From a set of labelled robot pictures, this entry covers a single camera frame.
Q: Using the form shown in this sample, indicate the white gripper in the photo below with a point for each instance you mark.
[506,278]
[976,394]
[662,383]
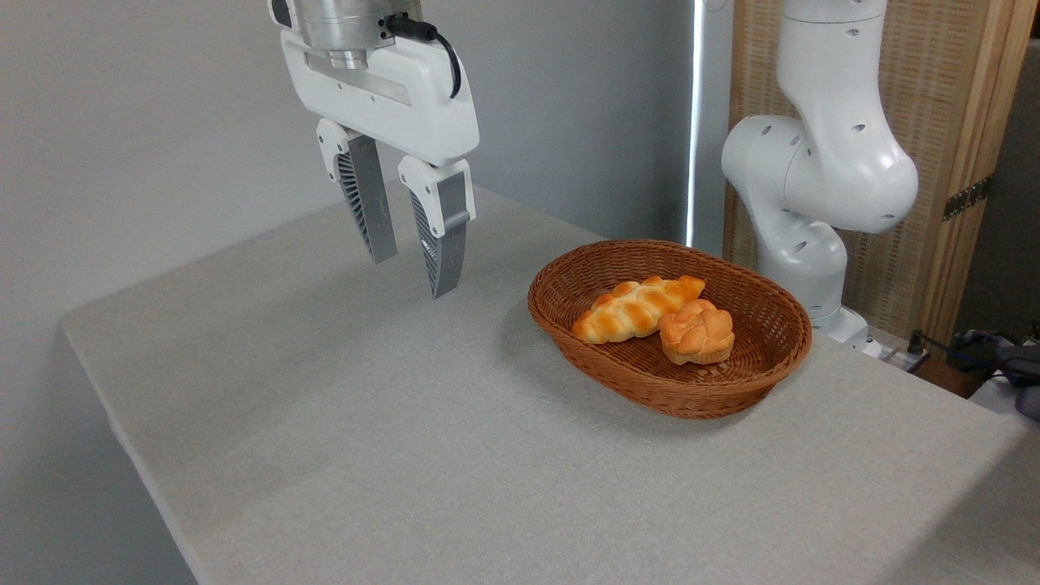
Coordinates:
[406,97]

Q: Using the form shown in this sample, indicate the round knotted bread roll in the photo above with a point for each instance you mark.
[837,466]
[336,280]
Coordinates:
[697,333]

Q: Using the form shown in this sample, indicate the long braided bread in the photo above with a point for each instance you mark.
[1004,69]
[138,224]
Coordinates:
[626,313]

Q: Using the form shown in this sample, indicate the brown wicker basket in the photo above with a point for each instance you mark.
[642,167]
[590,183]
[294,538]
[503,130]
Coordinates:
[634,382]

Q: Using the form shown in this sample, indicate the white power strip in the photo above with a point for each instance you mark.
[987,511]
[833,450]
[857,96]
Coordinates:
[898,355]

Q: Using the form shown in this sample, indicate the wooden rattan folding screen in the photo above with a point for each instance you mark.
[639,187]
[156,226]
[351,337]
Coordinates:
[942,81]

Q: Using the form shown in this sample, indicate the metal screen hinge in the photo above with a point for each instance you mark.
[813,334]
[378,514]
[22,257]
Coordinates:
[967,197]

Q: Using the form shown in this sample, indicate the dark grey bundle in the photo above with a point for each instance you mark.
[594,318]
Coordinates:
[1020,361]

